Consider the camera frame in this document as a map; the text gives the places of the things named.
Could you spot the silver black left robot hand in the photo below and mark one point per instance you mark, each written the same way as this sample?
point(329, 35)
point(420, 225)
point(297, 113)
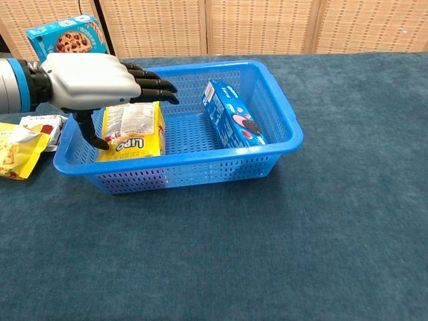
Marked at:
point(87, 80)

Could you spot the teal chocolate chip cookie box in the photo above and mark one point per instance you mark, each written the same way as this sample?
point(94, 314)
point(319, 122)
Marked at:
point(73, 41)

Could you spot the white cake snack packet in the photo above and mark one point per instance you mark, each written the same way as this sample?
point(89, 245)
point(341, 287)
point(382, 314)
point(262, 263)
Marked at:
point(55, 126)

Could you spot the yellow Lipo biscuit bag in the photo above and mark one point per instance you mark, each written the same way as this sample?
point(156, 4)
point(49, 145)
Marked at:
point(133, 127)

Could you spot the yellow cracker packet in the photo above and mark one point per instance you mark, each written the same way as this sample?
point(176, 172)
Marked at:
point(16, 157)

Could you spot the blue Oreo cookie box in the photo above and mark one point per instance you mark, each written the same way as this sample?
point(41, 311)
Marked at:
point(230, 120)

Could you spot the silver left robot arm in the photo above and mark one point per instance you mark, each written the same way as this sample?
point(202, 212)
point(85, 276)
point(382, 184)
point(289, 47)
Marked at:
point(10, 87)

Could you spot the blue plastic perforated basket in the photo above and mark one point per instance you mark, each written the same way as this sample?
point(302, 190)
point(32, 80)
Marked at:
point(200, 160)

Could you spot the black stand pole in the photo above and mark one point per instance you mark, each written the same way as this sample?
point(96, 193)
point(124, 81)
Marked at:
point(100, 13)

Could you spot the woven bamboo screen panel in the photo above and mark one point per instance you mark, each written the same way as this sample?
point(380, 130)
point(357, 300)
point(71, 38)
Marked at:
point(150, 26)
point(16, 16)
point(374, 26)
point(261, 26)

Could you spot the teal table cloth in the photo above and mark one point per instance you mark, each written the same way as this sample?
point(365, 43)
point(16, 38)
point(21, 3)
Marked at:
point(214, 250)

